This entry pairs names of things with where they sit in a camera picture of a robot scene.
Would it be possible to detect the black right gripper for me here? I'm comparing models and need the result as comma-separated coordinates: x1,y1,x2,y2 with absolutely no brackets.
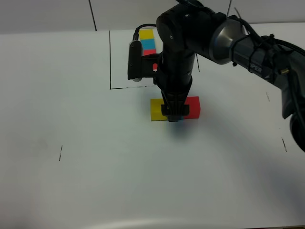
153,71,193,122

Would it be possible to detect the black grey right arm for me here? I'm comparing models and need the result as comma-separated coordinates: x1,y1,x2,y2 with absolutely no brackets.
156,0,305,149

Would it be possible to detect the red template cube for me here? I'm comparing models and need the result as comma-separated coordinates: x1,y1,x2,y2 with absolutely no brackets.
142,49,157,56

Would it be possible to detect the blue template cube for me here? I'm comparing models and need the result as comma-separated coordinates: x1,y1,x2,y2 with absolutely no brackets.
141,39,156,50

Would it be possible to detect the yellow template cube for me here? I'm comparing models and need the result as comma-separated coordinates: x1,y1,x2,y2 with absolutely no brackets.
139,29,154,40

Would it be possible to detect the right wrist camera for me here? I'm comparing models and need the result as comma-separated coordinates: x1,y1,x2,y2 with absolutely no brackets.
127,40,165,82

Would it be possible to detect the black right camera cable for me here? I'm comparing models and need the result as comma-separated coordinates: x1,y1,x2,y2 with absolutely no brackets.
132,23,158,42

